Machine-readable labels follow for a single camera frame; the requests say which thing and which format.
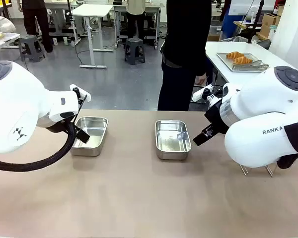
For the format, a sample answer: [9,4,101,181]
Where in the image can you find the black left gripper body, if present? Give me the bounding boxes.
[48,116,77,133]

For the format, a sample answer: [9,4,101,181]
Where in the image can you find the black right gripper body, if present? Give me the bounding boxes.
[204,98,229,136]

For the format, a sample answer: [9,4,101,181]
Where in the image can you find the rectangular steel container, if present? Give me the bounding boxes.
[70,116,109,157]
[155,119,192,161]

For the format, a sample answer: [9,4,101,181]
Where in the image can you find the perforated metal baking tray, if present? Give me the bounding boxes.
[216,52,270,73]

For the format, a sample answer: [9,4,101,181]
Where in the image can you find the golden croissant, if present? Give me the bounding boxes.
[225,51,245,60]
[232,56,253,65]

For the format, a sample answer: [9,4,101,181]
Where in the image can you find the person left forearm black sleeve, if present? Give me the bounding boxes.
[193,37,213,77]

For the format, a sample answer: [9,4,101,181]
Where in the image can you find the white table with bread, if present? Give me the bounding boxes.
[0,31,21,56]

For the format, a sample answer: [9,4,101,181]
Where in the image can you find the metal tongs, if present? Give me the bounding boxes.
[232,60,269,71]

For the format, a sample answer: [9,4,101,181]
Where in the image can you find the white side table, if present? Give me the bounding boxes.
[205,41,298,86]

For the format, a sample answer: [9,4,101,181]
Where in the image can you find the person in black clothes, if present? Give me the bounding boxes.
[157,0,213,112]

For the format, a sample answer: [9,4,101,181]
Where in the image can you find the grey plastic stool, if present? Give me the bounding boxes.
[19,34,47,62]
[124,38,146,65]

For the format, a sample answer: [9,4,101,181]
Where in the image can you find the blue partition panel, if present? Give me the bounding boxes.
[221,0,261,42]

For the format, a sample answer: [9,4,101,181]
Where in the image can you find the black tripod pole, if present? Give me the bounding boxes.
[247,0,265,45]

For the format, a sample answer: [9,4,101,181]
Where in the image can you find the cardboard boxes stack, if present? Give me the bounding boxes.
[259,4,285,39]

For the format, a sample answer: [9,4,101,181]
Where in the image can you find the bystander in black trousers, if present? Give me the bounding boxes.
[19,0,54,53]

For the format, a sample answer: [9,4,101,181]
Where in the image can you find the grey workbench on castors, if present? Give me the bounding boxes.
[113,3,162,50]

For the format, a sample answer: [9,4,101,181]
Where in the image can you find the white height-adjustable desk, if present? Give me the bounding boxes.
[71,3,114,69]

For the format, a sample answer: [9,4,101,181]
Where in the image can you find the bystander in beige shirt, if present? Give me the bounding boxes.
[126,0,147,40]

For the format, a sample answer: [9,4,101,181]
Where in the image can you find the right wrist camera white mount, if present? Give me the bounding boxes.
[191,84,223,106]

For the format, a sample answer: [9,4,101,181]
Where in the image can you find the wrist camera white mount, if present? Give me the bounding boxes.
[191,84,223,106]
[69,84,92,103]

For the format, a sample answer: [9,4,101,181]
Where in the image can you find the black left arm cable sleeve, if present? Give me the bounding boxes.
[0,122,76,172]

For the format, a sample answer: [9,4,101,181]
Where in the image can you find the black arm cable sleeve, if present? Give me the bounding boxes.
[0,122,76,172]
[275,121,298,170]

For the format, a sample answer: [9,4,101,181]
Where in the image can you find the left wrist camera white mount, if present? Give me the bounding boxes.
[69,84,92,103]

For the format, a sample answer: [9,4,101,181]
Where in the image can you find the black right arm cable sleeve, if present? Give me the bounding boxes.
[275,121,298,170]

